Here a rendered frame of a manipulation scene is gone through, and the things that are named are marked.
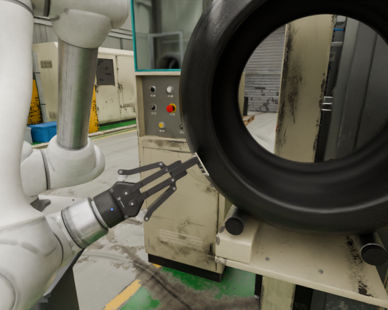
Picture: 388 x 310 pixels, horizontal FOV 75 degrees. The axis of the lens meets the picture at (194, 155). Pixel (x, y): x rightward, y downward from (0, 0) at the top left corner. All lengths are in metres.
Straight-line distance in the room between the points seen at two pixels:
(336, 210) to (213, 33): 0.41
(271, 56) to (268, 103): 1.63
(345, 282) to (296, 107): 0.50
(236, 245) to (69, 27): 0.65
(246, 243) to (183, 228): 1.01
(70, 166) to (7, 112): 0.52
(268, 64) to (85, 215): 9.82
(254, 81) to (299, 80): 9.37
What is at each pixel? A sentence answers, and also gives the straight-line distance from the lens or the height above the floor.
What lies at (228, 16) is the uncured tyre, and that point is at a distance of 0.53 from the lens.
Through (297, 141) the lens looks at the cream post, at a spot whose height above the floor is 1.03.
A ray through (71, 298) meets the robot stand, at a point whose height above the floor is 0.32.
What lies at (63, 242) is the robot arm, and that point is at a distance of 0.52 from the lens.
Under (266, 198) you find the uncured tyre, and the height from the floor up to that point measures 0.99.
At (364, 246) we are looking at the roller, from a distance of 0.64.
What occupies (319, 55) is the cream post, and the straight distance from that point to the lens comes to 0.89.
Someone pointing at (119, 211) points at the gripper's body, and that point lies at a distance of 0.54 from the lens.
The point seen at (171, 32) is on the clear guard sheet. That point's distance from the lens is 1.43.
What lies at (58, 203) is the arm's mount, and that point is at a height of 0.75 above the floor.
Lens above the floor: 1.23
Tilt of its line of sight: 17 degrees down
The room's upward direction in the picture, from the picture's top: straight up
